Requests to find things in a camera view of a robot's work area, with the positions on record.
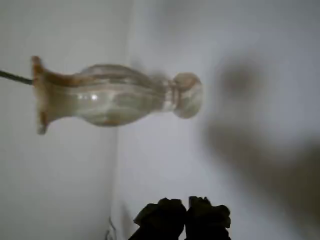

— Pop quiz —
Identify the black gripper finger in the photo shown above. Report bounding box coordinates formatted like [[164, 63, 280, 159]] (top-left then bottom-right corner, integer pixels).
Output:
[[128, 197, 187, 240], [186, 195, 232, 240]]

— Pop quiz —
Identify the marbled onyx stone vase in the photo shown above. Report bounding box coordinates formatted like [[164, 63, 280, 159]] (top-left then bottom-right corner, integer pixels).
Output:
[[30, 55, 204, 136]]

